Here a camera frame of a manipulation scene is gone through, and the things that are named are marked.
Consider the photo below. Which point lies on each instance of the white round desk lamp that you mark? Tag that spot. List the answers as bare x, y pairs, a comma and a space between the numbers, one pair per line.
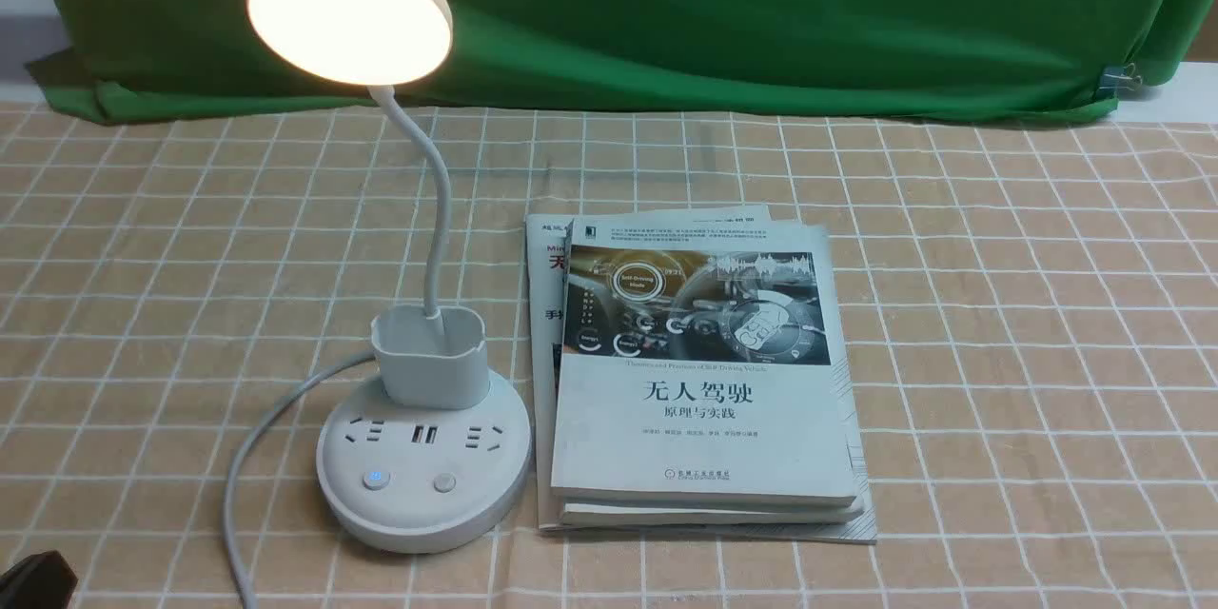
432, 451

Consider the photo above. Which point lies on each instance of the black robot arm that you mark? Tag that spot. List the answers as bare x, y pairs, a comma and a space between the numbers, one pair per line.
41, 580

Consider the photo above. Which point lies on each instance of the bottom white red-lettered book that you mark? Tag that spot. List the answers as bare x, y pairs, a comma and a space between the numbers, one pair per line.
545, 236

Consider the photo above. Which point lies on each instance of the top white self-driving book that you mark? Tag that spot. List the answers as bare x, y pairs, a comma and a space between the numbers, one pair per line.
702, 362

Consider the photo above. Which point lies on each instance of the middle white book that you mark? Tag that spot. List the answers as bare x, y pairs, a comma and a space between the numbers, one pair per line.
608, 513

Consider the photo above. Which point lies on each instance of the checkered tan tablecloth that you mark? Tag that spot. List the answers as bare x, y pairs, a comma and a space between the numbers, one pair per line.
1030, 315

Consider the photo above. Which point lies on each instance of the blue binder clip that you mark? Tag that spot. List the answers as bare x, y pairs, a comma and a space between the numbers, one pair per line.
1123, 80

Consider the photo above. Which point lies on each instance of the green backdrop cloth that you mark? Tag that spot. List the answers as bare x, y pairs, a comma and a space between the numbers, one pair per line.
959, 60

